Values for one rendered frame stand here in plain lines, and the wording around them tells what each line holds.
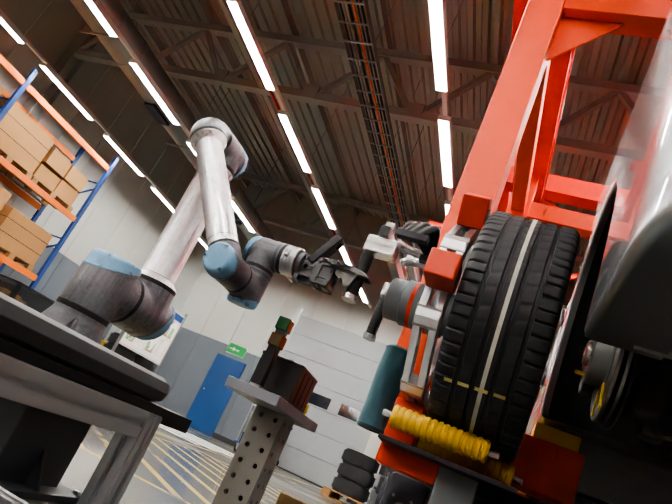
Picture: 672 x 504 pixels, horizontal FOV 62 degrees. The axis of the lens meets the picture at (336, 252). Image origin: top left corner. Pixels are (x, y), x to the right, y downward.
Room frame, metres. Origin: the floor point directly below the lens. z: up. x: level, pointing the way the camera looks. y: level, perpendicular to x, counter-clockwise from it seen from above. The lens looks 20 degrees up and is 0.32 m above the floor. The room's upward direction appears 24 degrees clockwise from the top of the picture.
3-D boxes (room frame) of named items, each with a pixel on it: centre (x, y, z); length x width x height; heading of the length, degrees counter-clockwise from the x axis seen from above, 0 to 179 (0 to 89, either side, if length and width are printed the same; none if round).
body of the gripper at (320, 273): (1.52, 0.02, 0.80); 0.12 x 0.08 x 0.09; 68
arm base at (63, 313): (1.59, 0.57, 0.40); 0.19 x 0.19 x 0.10
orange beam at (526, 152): (2.90, -0.81, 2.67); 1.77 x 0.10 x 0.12; 158
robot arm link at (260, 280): (1.57, 0.19, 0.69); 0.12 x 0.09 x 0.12; 150
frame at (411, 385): (1.54, -0.37, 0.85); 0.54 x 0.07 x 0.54; 158
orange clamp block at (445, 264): (1.25, -0.25, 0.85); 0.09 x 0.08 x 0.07; 158
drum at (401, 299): (1.57, -0.30, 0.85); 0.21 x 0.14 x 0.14; 68
